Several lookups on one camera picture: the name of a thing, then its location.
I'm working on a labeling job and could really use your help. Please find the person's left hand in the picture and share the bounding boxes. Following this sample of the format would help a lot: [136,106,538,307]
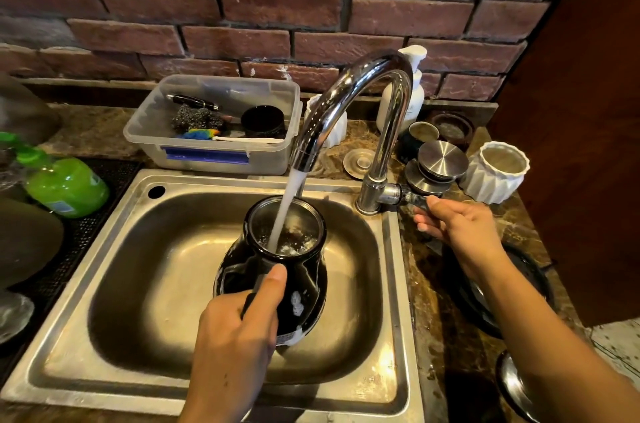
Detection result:
[192,264,289,389]

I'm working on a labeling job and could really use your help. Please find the person's right hand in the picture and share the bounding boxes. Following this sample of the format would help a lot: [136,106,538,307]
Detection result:
[413,194,507,279]

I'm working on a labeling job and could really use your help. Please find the black metal pot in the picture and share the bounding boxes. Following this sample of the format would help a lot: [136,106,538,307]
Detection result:
[214,195,329,348]

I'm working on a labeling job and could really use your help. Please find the chrome kitchen faucet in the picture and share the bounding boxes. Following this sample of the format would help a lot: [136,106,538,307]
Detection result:
[291,49,432,216]

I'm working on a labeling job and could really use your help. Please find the person's left forearm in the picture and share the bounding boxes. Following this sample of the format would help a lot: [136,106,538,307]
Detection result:
[177,374,258,423]

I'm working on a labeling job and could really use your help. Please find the person's right forearm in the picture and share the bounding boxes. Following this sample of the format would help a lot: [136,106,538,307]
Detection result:
[467,248,640,423]

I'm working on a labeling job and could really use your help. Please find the stainless steel lid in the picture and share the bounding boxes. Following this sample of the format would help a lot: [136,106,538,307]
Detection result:
[403,160,452,197]
[417,140,470,183]

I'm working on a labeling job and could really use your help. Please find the large white ribbed pot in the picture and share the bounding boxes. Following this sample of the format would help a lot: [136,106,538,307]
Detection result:
[458,140,531,206]

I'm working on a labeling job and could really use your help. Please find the dark green ceramic cup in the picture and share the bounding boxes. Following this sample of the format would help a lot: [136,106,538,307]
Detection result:
[399,121,440,165]

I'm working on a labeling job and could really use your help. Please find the brown ceramic bowl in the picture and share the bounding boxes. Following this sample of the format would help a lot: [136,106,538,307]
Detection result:
[429,111,475,150]

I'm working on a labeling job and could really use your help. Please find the metal sink strainer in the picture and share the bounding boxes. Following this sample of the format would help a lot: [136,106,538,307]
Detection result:
[343,148,377,182]

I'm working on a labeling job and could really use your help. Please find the black pan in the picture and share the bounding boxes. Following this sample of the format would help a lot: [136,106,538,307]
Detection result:
[442,242,556,339]

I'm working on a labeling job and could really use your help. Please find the white pump bottle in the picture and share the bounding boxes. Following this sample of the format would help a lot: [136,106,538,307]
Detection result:
[376,45,429,135]

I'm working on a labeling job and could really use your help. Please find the stainless steel sink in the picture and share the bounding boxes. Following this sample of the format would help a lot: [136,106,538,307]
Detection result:
[0,168,426,418]

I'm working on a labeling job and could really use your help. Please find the small white ribbed cup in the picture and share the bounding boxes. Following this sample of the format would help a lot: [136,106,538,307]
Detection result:
[304,94,349,149]

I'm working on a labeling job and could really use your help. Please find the brown wooden cabinet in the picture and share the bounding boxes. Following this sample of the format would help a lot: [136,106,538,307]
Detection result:
[487,0,640,328]

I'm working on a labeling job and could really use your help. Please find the black cup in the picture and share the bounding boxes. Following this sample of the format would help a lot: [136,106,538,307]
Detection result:
[240,105,287,140]

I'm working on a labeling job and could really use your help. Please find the colourful bristle brush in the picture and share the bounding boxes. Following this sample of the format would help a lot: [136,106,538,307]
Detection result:
[182,128,284,144]

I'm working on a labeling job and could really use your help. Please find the dark steel wool scrubber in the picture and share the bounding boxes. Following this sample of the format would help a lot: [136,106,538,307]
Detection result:
[171,105,227,134]

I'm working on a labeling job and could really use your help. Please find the black drying mat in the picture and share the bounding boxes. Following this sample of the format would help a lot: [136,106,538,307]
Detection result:
[0,157,144,388]

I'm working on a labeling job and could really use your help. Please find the clear plastic container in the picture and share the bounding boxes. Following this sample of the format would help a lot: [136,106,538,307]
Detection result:
[123,74,304,177]

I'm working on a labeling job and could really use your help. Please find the shiny metal bowl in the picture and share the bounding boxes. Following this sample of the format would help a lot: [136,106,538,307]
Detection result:
[495,350,542,423]

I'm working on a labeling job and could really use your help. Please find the black pen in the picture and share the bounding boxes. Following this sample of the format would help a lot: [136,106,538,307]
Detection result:
[166,93,220,112]

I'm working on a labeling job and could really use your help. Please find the green dish soap bottle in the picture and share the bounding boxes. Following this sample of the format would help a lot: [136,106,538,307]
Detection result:
[15,145,110,219]

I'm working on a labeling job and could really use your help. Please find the dark glass bowl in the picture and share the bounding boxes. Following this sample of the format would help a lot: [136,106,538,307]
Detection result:
[0,197,65,289]

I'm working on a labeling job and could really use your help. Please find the clear drinking glass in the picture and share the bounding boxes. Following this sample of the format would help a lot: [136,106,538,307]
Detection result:
[0,290,35,344]

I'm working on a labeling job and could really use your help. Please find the clear bottle with green cap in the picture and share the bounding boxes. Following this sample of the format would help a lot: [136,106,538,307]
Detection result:
[0,131,23,191]

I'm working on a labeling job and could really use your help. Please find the grey glass vessel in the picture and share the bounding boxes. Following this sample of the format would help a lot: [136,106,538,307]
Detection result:
[0,72,64,149]

